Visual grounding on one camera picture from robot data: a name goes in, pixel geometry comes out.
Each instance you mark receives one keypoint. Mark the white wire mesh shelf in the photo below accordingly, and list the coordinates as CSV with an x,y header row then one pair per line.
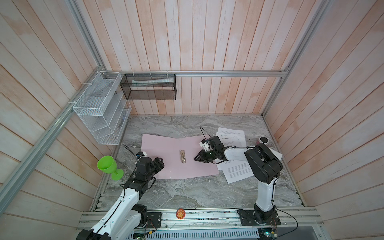
x,y
104,110

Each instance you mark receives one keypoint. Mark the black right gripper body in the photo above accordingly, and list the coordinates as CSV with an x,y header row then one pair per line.
x,y
214,152

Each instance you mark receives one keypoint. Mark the white paper stack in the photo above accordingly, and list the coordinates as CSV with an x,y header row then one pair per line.
x,y
245,161

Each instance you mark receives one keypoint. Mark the red round badge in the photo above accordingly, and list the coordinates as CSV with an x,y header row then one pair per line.
x,y
180,214

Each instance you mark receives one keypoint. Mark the pink round speaker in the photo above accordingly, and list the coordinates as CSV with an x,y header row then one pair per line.
x,y
263,142

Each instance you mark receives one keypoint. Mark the black wire mesh basket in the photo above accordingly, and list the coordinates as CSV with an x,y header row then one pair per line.
x,y
149,87

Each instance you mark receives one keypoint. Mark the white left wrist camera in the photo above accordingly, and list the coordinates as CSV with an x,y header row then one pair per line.
x,y
140,155

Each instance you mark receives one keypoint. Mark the green plastic goblet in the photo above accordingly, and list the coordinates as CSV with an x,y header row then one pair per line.
x,y
108,165

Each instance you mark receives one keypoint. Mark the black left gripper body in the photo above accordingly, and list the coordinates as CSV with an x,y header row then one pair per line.
x,y
149,175

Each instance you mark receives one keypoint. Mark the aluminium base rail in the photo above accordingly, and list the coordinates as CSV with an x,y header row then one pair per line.
x,y
229,219

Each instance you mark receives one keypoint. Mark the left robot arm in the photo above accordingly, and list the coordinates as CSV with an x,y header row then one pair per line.
x,y
127,214

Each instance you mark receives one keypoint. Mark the metal folder clip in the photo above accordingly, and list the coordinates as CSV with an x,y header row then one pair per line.
x,y
183,156

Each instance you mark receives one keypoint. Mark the pink folder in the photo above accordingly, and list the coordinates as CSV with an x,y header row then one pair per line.
x,y
169,149

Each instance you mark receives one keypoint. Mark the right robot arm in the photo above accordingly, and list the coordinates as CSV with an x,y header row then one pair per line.
x,y
265,211

